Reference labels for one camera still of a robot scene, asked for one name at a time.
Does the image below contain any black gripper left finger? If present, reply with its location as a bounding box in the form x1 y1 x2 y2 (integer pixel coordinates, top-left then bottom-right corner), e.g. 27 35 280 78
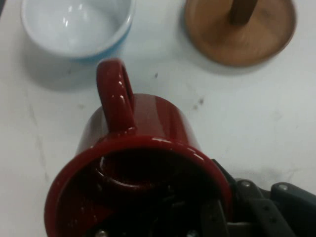
158 199 228 237

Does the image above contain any red ceramic mug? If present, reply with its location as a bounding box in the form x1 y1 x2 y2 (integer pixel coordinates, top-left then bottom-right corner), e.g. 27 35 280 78
43 58 234 237

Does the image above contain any wooden mug tree stand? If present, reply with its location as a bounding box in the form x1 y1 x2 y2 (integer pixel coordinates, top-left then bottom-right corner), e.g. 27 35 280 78
184 0 297 68

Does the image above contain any white and blue bowl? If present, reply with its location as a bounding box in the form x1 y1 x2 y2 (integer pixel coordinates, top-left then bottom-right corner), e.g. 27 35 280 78
21 0 137 60

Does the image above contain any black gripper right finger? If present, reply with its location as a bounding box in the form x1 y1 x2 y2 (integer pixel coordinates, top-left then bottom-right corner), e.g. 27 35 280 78
212 159 316 237

